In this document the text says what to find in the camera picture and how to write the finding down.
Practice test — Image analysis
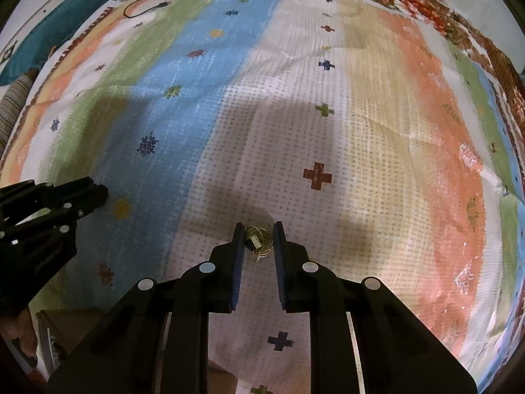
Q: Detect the teal pillow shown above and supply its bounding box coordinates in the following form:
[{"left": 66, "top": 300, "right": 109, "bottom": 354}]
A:
[{"left": 1, "top": 0, "right": 110, "bottom": 86}]

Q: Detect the silver metal tin box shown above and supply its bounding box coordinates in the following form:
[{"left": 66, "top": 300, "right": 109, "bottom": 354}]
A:
[{"left": 35, "top": 309, "right": 239, "bottom": 393}]

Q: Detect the person's left hand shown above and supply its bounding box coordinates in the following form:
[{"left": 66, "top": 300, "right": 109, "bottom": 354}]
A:
[{"left": 0, "top": 308, "right": 37, "bottom": 359}]

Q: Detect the striped colourful mat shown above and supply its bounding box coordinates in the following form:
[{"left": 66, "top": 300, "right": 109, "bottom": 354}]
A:
[{"left": 1, "top": 0, "right": 524, "bottom": 389}]

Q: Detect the floral brown blanket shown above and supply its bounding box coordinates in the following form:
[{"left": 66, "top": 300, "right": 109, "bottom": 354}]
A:
[{"left": 114, "top": 0, "right": 525, "bottom": 124}]

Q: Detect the gold chain necklace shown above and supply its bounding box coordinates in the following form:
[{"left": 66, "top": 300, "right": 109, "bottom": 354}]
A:
[{"left": 244, "top": 225, "right": 275, "bottom": 263}]

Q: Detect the grey striped bolster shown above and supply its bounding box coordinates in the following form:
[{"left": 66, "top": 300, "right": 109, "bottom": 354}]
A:
[{"left": 0, "top": 68, "right": 39, "bottom": 154}]

